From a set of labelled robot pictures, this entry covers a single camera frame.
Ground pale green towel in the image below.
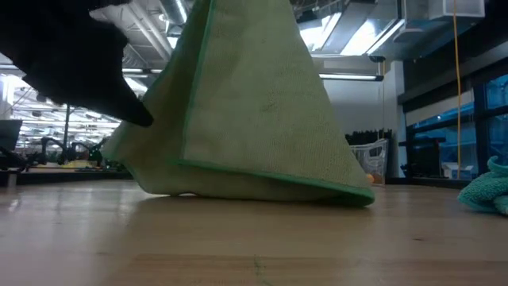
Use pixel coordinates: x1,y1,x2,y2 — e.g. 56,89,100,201
100,0,376,208

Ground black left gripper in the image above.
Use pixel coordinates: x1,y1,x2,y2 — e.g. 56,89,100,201
0,0,155,128

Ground black rack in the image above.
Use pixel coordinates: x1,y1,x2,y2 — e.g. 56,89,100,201
344,129,394,147

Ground white ceiling vent box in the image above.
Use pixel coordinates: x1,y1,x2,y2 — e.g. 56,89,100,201
430,0,487,21

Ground black cabinet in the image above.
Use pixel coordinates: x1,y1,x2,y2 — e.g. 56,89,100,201
398,137,448,180

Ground black robot station frame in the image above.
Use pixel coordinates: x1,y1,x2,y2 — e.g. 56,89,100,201
63,102,72,160

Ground clear plastic bin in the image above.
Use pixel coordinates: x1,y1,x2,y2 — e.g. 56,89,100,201
348,137,390,187

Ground teal microfiber towel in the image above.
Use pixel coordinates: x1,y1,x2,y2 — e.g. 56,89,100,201
456,155,508,218

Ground dark monitor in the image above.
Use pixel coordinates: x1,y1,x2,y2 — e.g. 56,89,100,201
0,118,24,152

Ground long ceiling light bar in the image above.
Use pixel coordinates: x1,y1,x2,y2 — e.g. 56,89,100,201
0,63,385,83

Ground yellow hanging cable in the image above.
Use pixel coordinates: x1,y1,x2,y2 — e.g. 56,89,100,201
453,15,464,180

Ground round silver air duct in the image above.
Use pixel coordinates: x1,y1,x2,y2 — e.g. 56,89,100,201
160,0,190,25

